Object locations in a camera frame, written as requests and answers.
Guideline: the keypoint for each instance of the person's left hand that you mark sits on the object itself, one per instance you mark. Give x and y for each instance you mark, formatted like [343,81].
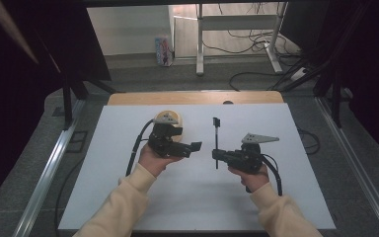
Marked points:
[153,161]

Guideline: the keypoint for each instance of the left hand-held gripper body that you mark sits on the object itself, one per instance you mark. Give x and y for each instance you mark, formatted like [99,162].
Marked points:
[164,141]

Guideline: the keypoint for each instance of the black tripod stand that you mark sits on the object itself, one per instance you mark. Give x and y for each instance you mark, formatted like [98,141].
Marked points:
[325,72]

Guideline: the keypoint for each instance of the white metal desk frame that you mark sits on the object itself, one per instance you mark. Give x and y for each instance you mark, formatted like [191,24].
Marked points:
[237,23]

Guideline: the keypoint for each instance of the beige tape roll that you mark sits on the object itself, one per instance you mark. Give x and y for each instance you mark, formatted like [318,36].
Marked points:
[177,116]

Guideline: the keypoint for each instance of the black curtain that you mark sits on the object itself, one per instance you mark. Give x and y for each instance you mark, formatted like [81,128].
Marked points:
[16,82]
[371,65]

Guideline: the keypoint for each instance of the person's right hand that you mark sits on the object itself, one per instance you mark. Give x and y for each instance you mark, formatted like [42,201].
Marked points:
[253,181]

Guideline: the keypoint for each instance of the white power strip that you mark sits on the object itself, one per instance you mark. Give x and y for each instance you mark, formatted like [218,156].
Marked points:
[298,74]

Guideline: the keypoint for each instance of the thin black stick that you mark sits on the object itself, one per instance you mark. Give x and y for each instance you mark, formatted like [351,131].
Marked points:
[216,138]

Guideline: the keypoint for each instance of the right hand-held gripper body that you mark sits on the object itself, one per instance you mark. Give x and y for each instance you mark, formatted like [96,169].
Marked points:
[246,159]

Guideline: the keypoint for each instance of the black metal stand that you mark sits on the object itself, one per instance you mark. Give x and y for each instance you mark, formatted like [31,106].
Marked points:
[67,98]

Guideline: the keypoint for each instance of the colourful printed box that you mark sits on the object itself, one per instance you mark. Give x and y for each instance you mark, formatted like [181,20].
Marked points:
[163,51]

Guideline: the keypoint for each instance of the white table cover sheet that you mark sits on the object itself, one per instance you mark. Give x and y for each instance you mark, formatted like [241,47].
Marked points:
[194,197]

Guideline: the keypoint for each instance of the aluminium rail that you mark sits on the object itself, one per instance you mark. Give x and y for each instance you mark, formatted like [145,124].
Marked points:
[51,168]
[355,158]

